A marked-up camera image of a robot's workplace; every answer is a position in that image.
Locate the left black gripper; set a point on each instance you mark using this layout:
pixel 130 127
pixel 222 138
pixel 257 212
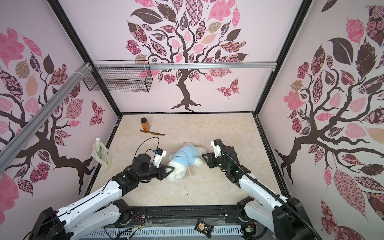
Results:
pixel 162 171

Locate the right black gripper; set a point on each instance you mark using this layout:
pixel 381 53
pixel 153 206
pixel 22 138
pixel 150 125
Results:
pixel 212 159

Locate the white teddy bear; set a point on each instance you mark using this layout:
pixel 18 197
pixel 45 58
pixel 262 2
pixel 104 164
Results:
pixel 180 171

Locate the light blue bear hoodie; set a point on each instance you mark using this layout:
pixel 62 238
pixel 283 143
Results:
pixel 186 155

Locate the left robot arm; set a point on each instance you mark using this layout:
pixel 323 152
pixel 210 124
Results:
pixel 101 208

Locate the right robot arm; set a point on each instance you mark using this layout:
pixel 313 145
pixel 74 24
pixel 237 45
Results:
pixel 284 217

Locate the brown wooden spoon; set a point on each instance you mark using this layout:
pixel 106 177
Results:
pixel 152 133

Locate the amber bottle black cap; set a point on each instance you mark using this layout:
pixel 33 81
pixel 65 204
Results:
pixel 145 124

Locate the white green pouch bottle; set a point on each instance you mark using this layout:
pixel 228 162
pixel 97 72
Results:
pixel 101 154

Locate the small dark snack packet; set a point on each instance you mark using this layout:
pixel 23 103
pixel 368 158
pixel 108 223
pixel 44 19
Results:
pixel 204 228

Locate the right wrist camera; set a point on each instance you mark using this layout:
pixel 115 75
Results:
pixel 217 146

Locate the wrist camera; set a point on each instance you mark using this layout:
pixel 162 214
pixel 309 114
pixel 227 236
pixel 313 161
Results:
pixel 159 155
pixel 217 146

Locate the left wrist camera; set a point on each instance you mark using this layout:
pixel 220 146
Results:
pixel 159 155

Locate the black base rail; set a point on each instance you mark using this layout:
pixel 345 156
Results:
pixel 211 214

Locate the white slotted cable duct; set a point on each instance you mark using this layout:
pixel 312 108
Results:
pixel 165 233

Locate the black wire basket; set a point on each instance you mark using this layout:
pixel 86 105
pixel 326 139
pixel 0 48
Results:
pixel 131 76

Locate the rear aluminium frame bar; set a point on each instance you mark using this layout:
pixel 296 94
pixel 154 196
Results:
pixel 164 66

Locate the aluminium frame bar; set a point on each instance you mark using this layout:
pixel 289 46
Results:
pixel 11 150
pixel 164 66

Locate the left aluminium frame bar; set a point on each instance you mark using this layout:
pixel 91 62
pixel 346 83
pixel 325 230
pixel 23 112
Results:
pixel 11 150

